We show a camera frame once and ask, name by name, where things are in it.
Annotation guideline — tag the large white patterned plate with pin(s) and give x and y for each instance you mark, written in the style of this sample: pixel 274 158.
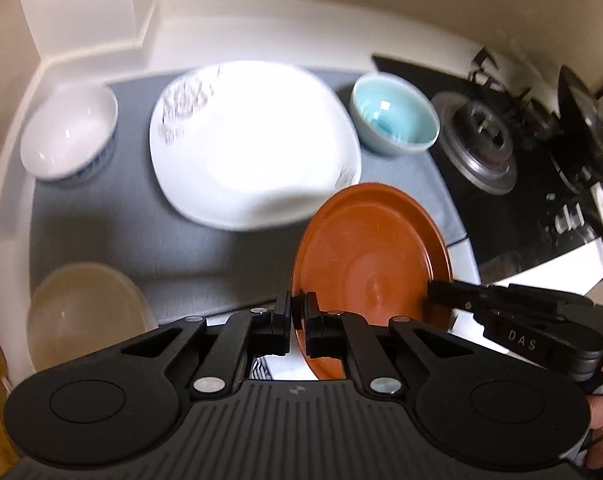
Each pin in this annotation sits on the large white patterned plate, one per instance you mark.
pixel 254 145

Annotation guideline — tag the metal stove burner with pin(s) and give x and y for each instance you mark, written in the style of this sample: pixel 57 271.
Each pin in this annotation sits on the metal stove burner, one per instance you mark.
pixel 476 145

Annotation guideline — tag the light blue ceramic bowl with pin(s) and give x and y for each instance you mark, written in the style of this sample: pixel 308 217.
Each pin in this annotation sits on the light blue ceramic bowl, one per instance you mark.
pixel 394 117

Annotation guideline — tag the beige translucent bowl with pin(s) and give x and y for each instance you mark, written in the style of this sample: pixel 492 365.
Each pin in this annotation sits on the beige translucent bowl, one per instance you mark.
pixel 83 320

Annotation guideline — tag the white bowl with blue pattern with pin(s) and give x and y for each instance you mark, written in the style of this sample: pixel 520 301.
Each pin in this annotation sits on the white bowl with blue pattern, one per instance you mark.
pixel 66 132

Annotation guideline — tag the brown round plate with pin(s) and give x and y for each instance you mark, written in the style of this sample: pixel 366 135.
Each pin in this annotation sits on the brown round plate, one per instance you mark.
pixel 371 270

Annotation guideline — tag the dark wok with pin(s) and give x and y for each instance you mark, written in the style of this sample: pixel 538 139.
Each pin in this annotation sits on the dark wok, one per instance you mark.
pixel 589 120

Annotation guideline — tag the black gas stove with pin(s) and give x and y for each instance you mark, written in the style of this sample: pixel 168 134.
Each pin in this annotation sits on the black gas stove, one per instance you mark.
pixel 536 195

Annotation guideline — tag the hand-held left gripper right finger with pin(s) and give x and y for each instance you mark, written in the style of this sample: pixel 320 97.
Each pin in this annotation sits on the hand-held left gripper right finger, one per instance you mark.
pixel 312 325

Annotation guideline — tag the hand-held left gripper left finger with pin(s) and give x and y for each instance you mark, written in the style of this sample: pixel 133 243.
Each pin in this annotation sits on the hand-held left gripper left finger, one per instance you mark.
pixel 283 321

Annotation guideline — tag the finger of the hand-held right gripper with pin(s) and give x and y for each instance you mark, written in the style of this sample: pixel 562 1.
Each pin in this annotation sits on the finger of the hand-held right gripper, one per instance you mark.
pixel 456 294
pixel 546 296

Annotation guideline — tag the grey mat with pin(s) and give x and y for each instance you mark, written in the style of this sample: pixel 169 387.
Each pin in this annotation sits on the grey mat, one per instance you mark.
pixel 146 240

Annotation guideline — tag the stove knob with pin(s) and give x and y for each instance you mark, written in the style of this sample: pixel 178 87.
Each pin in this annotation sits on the stove knob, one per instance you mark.
pixel 567 219

